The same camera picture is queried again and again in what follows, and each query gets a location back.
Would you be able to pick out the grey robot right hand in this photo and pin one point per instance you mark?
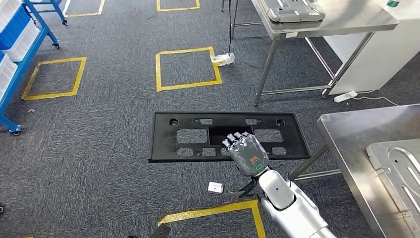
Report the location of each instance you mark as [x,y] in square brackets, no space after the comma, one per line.
[249,157]

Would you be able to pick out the black plastic plate part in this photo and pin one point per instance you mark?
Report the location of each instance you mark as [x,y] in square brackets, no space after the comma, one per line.
[164,144]

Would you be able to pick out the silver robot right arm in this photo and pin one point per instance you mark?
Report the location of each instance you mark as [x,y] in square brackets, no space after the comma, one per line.
[295,210]

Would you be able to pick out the stainless steel workbench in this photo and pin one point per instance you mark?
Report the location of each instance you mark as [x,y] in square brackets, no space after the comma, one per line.
[344,138]

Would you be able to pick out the grey metal tray part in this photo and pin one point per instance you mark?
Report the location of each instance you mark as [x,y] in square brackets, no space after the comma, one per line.
[292,11]

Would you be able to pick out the blue wheeled shelf rack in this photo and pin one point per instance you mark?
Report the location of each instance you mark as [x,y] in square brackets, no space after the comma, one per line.
[23,67]

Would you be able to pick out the plastic wrapped bundle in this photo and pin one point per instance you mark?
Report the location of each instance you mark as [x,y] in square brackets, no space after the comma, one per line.
[223,59]

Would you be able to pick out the white power strip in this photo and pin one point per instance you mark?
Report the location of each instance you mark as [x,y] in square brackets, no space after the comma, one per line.
[345,97]

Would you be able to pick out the stamped metal panel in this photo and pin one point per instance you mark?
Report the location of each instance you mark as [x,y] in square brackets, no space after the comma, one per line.
[400,170]

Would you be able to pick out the white cabinet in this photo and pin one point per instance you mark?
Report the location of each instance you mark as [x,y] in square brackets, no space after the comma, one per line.
[387,56]

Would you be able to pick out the stainless steel table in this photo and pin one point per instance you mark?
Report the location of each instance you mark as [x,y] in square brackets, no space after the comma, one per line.
[354,19]

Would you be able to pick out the green label bottle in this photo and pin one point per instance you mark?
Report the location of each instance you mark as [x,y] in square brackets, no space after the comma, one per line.
[392,3]

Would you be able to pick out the small white floor scrap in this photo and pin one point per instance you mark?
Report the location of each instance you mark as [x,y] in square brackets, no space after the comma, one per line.
[31,110]

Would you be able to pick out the clear plastic bin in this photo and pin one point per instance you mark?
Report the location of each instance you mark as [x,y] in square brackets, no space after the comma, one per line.
[24,44]
[8,8]
[6,75]

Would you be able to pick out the blue plastic bin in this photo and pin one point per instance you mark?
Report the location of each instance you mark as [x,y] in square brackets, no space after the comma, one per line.
[14,28]

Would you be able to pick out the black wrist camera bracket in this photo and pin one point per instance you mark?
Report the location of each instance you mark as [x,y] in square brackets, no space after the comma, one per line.
[242,192]

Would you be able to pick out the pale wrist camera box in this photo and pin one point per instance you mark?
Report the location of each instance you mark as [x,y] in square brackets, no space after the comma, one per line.
[215,187]

